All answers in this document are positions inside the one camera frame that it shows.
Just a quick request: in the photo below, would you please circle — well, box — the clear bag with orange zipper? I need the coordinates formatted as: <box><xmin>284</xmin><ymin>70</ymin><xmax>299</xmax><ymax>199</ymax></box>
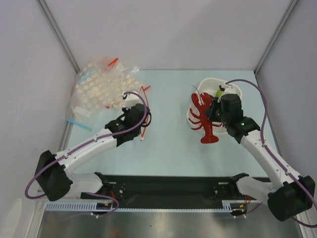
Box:
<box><xmin>129</xmin><ymin>85</ymin><xmax>151</xmax><ymax>141</ymax></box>

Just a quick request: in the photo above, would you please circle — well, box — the red toy lobster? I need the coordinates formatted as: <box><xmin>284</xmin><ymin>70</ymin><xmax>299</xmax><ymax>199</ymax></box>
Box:
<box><xmin>188</xmin><ymin>86</ymin><xmax>220</xmax><ymax>144</ymax></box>

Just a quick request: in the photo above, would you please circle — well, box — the white perforated plastic basket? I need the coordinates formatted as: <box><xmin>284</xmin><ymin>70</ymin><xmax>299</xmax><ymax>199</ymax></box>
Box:
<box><xmin>186</xmin><ymin>77</ymin><xmax>227</xmax><ymax>136</ymax></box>

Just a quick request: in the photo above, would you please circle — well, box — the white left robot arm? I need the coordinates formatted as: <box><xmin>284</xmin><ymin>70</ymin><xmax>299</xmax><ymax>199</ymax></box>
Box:
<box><xmin>35</xmin><ymin>104</ymin><xmax>151</xmax><ymax>201</ymax></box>

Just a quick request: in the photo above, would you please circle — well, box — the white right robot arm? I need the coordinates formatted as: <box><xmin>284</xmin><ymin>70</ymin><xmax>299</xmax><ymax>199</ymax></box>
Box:
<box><xmin>205</xmin><ymin>93</ymin><xmax>317</xmax><ymax>221</ymax></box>

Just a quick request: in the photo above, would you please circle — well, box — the pile of clear zip bags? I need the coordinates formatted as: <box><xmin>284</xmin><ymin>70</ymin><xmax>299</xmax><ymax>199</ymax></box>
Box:
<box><xmin>66</xmin><ymin>57</ymin><xmax>144</xmax><ymax>131</ymax></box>

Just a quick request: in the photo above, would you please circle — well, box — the green toy apple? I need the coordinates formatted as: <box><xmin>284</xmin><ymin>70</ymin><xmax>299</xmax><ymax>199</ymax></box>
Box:
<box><xmin>215</xmin><ymin>90</ymin><xmax>224</xmax><ymax>98</ymax></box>

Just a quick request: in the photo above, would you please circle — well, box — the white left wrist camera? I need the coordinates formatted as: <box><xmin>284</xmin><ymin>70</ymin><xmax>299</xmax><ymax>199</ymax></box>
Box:
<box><xmin>122</xmin><ymin>91</ymin><xmax>141</xmax><ymax>109</ymax></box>

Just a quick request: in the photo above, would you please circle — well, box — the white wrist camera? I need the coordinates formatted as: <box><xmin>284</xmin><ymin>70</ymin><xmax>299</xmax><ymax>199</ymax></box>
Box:
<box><xmin>219</xmin><ymin>85</ymin><xmax>236</xmax><ymax>95</ymax></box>
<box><xmin>122</xmin><ymin>91</ymin><xmax>141</xmax><ymax>109</ymax></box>

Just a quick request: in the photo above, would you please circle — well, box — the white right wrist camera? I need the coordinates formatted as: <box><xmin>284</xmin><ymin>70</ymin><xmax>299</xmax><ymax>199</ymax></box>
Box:
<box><xmin>219</xmin><ymin>85</ymin><xmax>236</xmax><ymax>95</ymax></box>

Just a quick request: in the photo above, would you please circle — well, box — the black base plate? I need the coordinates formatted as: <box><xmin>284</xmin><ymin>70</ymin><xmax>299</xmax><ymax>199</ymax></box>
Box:
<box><xmin>80</xmin><ymin>175</ymin><xmax>253</xmax><ymax>208</ymax></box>

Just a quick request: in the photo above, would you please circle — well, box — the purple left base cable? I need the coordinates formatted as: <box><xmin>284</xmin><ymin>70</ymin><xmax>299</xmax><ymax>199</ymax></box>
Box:
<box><xmin>47</xmin><ymin>192</ymin><xmax>119</xmax><ymax>224</ymax></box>

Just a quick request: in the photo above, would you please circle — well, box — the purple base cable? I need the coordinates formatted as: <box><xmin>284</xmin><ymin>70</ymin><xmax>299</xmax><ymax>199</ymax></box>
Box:
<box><xmin>234</xmin><ymin>202</ymin><xmax>262</xmax><ymax>218</ymax></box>
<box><xmin>47</xmin><ymin>192</ymin><xmax>119</xmax><ymax>224</ymax></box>

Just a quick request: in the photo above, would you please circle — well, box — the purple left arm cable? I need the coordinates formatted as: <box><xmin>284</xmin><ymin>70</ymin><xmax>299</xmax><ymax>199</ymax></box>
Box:
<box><xmin>24</xmin><ymin>91</ymin><xmax>147</xmax><ymax>200</ymax></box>

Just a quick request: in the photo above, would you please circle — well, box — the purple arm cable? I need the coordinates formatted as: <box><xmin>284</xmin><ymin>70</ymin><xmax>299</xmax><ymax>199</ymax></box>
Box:
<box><xmin>224</xmin><ymin>79</ymin><xmax>317</xmax><ymax>228</ymax></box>
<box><xmin>24</xmin><ymin>91</ymin><xmax>147</xmax><ymax>200</ymax></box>

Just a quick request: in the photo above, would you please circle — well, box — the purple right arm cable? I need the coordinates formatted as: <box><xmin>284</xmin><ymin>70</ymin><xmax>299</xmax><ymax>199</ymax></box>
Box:
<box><xmin>224</xmin><ymin>79</ymin><xmax>317</xmax><ymax>228</ymax></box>

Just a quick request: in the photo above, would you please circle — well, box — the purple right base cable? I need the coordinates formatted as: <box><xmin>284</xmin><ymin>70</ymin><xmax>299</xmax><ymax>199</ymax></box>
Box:
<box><xmin>234</xmin><ymin>202</ymin><xmax>262</xmax><ymax>218</ymax></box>

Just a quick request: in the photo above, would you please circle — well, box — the white slotted cable duct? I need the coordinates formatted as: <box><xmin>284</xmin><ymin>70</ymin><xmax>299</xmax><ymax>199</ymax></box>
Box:
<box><xmin>45</xmin><ymin>201</ymin><xmax>246</xmax><ymax>213</ymax></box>

